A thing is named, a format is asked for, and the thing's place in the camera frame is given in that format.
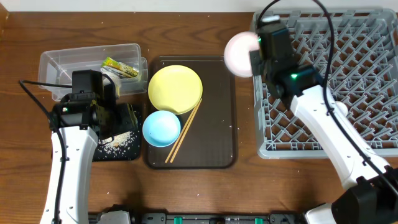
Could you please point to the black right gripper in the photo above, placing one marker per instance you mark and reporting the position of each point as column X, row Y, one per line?
column 255, row 64

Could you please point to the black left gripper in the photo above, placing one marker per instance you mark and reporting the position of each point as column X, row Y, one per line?
column 107, row 135

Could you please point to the white tissue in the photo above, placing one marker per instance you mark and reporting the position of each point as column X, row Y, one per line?
column 116, row 80

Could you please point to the green snack wrapper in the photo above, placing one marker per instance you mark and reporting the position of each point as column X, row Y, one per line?
column 119, row 68

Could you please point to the light blue bowl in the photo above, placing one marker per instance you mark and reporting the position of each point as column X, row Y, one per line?
column 161, row 128

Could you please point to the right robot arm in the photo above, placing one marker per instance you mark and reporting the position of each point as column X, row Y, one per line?
column 370, row 183

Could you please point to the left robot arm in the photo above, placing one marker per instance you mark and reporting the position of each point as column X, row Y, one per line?
column 83, row 121

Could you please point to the grey dishwasher rack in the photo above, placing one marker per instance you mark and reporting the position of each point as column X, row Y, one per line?
column 359, row 48

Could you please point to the pile of rice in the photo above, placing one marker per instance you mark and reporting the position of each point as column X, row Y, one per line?
column 119, row 145

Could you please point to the black tray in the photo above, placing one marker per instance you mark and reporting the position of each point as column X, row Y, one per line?
column 137, row 110

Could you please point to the clear plastic bin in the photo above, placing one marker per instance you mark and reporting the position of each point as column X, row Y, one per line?
column 57, row 66

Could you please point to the yellow plate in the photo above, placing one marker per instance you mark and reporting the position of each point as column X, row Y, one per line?
column 175, row 88

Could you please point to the dark brown serving tray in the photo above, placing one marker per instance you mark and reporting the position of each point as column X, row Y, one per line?
column 211, row 139

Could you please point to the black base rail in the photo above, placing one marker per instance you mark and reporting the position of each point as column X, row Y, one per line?
column 163, row 217

